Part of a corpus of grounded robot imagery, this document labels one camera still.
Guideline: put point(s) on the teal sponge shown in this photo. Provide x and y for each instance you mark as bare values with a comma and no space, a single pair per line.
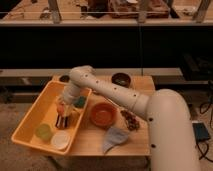
79,103

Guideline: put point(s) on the dark brown bowl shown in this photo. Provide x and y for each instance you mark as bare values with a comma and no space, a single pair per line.
121,79

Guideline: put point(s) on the orange-red apple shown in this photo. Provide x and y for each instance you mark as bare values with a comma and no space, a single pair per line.
61,109

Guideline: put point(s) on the green plastic cup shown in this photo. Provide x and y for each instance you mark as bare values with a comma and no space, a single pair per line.
43,131

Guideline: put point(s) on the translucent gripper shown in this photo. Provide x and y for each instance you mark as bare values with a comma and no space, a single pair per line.
68,109

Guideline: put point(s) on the yellow plastic bin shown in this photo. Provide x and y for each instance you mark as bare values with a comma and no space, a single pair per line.
44,111

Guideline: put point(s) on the white round lid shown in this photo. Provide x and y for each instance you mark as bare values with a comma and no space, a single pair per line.
60,140

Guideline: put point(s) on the grey blue cloth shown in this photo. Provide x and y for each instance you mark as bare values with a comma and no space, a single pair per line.
113,137

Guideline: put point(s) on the pile of brown nuts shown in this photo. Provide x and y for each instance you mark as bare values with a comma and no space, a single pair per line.
131,122

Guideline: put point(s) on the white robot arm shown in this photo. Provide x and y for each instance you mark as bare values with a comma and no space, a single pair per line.
171,136

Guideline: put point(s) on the long wooden bench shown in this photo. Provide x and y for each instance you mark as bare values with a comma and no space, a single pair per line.
164,73

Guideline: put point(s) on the orange plastic bowl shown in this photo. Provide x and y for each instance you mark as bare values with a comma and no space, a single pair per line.
103,114

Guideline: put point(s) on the black power adapter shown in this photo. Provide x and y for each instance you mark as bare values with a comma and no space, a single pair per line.
201,132

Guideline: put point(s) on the small wooden table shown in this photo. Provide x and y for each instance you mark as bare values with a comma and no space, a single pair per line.
89,138

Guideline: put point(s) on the small dark bowl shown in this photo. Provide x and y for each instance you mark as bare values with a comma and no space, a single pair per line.
64,78

